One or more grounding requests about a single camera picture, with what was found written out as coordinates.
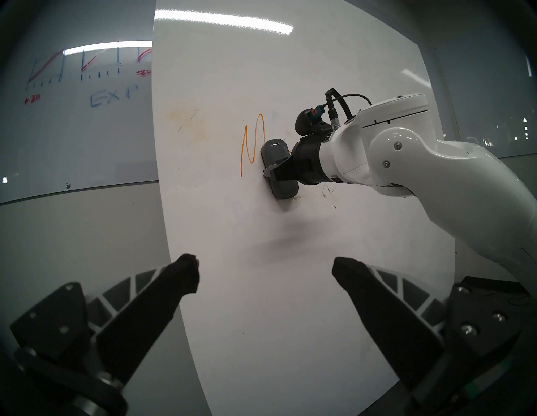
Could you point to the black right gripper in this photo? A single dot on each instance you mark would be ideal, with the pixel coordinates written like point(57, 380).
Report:
point(310, 163)

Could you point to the dark grey whiteboard eraser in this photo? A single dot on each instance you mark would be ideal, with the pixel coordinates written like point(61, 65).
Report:
point(275, 151)

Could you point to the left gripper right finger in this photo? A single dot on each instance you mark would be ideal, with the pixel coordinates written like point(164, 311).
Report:
point(386, 318)

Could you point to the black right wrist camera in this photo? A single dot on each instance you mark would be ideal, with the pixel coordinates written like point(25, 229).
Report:
point(308, 121)

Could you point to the wall-mounted glass whiteboard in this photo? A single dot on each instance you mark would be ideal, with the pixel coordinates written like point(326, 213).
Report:
point(75, 138)

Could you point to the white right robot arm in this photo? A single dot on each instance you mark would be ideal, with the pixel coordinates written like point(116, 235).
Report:
point(419, 146)

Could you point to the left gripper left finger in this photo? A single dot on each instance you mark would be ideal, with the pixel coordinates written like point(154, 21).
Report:
point(147, 310)

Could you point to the white freestanding whiteboard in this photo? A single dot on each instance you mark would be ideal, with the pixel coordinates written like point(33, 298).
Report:
point(272, 63)

